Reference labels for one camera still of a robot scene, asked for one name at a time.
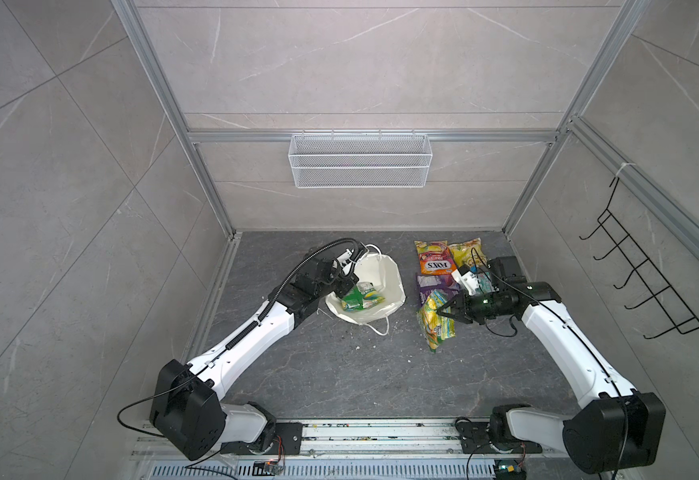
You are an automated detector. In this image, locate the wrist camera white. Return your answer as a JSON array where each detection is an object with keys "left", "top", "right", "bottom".
[
  {"left": 451, "top": 265, "right": 493, "bottom": 296},
  {"left": 336, "top": 246, "right": 369, "bottom": 275}
]

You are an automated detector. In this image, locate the orange Fox's fruits candy bag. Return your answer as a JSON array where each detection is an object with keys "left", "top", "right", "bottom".
[{"left": 415, "top": 241, "right": 457, "bottom": 276}]

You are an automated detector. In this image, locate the magenta purple candy packet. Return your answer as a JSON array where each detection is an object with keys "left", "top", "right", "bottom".
[{"left": 417, "top": 274, "right": 461, "bottom": 306}]

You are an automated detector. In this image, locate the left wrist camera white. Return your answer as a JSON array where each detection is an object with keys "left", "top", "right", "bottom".
[{"left": 336, "top": 246, "right": 369, "bottom": 275}]

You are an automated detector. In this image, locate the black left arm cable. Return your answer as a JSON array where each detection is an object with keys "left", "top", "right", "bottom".
[{"left": 267, "top": 237, "right": 367, "bottom": 307}]

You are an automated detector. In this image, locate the green yellow striped candy packet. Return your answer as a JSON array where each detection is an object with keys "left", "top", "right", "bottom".
[{"left": 417, "top": 290, "right": 455, "bottom": 352}]

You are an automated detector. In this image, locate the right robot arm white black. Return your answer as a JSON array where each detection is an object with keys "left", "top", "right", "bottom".
[{"left": 437, "top": 256, "right": 667, "bottom": 475}]

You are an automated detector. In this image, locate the floral white paper bag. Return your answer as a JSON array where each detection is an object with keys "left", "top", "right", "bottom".
[{"left": 325, "top": 244, "right": 407, "bottom": 336}]

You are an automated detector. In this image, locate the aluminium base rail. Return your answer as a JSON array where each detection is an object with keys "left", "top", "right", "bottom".
[{"left": 126, "top": 418, "right": 633, "bottom": 480}]

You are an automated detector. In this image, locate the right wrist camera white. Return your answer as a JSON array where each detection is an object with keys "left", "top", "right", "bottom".
[{"left": 451, "top": 265, "right": 493, "bottom": 296}]

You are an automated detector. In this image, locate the yellow snack packet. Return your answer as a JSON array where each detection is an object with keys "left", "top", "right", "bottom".
[{"left": 449, "top": 238, "right": 489, "bottom": 269}]

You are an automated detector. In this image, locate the black wire hook rack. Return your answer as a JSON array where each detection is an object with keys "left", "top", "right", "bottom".
[{"left": 579, "top": 177, "right": 699, "bottom": 340}]

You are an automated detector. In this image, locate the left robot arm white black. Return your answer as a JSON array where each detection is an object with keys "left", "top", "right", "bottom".
[{"left": 149, "top": 246, "right": 367, "bottom": 461}]

